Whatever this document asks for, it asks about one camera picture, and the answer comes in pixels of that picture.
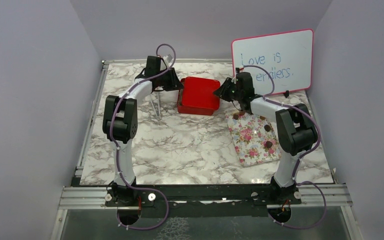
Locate dark leaf chocolate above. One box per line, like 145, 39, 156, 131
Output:
263, 124, 272, 132

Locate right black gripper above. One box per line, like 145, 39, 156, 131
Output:
212, 77, 243, 103

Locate metal serving tongs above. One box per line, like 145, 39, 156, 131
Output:
149, 91, 161, 119

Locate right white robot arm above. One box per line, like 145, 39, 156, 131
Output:
213, 72, 320, 204

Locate red box lid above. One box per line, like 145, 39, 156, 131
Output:
177, 76, 221, 100

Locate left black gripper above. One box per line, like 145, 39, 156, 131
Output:
155, 67, 184, 91

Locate red chocolate box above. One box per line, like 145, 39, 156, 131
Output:
176, 96, 220, 116

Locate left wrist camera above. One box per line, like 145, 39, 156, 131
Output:
161, 54, 174, 68

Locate floral serving tray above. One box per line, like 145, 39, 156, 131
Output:
225, 111, 281, 167

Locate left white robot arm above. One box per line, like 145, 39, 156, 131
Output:
102, 55, 184, 206

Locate dark round chocolate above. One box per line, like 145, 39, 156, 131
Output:
264, 141, 273, 149

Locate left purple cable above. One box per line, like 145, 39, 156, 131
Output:
108, 43, 177, 232

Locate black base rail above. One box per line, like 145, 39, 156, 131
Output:
104, 183, 302, 223

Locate pink framed whiteboard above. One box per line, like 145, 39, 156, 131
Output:
231, 29, 314, 95

